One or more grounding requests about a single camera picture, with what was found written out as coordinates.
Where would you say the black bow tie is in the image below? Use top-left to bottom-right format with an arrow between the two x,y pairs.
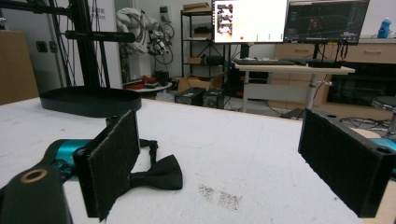
127,138 -> 184,191

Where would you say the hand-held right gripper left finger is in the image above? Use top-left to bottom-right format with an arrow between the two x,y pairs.
72,109 -> 142,222

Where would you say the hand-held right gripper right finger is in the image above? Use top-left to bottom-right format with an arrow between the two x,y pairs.
297,107 -> 396,218

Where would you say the blue plastic bottle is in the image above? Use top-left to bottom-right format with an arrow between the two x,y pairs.
377,17 -> 392,39

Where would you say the wooden cabinet with drawers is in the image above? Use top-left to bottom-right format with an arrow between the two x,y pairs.
267,37 -> 396,121

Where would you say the bright computer monitor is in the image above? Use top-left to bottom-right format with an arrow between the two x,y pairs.
212,0 -> 290,44

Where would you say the cardboard box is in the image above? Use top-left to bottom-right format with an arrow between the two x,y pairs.
177,73 -> 226,93

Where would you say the white height-adjustable desk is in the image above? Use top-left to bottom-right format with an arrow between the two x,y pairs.
233,63 -> 356,119

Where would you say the black keyboard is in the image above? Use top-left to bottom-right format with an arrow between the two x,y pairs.
233,58 -> 296,66

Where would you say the black stand with oval base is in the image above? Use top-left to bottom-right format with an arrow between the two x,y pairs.
0,0 -> 143,119

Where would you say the black computer tower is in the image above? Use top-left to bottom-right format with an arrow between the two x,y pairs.
203,88 -> 226,110
174,87 -> 206,106

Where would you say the round white side table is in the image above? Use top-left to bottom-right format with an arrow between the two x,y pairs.
122,81 -> 173,93

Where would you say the dark computer monitor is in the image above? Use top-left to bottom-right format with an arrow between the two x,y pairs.
283,0 -> 371,46

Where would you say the brown wooden board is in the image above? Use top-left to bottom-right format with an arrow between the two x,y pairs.
0,29 -> 40,106

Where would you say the white robot with cables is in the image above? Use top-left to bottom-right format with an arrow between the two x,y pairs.
116,7 -> 176,66

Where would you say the black metal shelf rack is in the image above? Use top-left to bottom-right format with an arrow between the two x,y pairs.
180,2 -> 232,78

